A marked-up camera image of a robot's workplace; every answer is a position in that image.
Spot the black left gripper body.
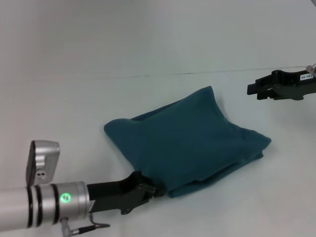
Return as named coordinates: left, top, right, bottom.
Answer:
left=86, top=170, right=158, bottom=215

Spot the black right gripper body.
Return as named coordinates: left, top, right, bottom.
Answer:
left=256, top=70, right=316, bottom=101

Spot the teal blue shirt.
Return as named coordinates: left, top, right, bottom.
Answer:
left=103, top=85, right=272, bottom=199

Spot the dark red left gripper cable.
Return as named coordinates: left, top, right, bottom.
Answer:
left=61, top=212, right=111, bottom=234

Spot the left wrist camera housing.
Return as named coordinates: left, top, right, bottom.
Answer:
left=26, top=140, right=61, bottom=186

